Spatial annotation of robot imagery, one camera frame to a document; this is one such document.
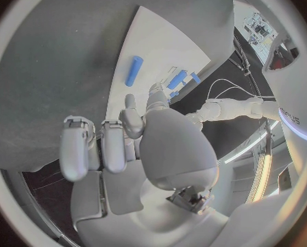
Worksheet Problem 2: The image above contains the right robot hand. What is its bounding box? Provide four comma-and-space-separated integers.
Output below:
59, 82, 232, 247

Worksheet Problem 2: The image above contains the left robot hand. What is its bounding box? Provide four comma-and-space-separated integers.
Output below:
185, 112, 205, 132

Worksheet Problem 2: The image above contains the white task board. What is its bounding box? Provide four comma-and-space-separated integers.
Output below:
105, 4, 213, 120

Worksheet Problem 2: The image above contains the blue block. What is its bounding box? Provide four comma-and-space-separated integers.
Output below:
166, 69, 189, 90

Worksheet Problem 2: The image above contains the long blue cylinder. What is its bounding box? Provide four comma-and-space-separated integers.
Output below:
124, 55, 144, 87

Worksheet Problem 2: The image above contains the glowing light bar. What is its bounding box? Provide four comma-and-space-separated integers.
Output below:
245, 151, 273, 204

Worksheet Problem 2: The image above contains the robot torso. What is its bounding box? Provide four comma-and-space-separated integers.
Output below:
261, 20, 307, 179

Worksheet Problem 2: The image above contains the workshop rack with equipment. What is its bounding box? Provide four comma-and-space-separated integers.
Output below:
242, 12, 278, 53

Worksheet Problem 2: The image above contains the white cable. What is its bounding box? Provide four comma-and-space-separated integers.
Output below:
214, 86, 263, 99
206, 78, 260, 100

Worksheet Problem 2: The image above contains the black braided cable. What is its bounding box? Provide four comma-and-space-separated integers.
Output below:
232, 33, 252, 77

